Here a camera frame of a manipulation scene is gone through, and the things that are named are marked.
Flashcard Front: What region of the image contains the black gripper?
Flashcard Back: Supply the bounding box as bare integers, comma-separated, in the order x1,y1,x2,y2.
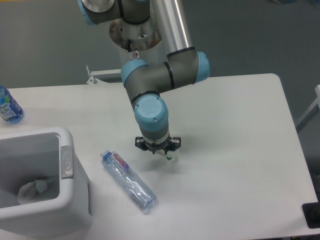
135,136,181,154

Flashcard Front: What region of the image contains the clear plastic bottle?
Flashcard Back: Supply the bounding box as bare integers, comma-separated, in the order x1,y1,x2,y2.
100,149,157,212

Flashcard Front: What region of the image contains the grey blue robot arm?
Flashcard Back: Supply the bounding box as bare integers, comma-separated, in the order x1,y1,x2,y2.
78,0,210,153

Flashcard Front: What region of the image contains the white plastic trash can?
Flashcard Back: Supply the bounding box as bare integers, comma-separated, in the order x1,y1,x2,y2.
0,127,92,239

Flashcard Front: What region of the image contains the crumpled paper in bin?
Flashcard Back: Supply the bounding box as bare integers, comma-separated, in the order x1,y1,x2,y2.
16,177,60,205

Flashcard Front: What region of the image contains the blue labelled water bottle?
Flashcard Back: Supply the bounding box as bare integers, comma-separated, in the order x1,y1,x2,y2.
0,85,24,124

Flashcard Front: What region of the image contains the black clamp at table corner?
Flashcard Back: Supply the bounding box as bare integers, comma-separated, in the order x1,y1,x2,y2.
302,202,320,229

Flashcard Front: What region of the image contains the white left pedestal bracket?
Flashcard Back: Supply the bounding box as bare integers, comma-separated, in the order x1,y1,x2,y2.
86,65,122,85

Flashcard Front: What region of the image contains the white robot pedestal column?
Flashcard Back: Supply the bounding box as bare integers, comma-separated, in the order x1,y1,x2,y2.
109,13,167,66

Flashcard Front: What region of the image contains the black cable on pedestal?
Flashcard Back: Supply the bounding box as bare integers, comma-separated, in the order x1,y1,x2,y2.
126,38,137,61

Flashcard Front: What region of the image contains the white frame at right edge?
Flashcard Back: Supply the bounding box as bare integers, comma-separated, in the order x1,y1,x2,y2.
295,84,320,133

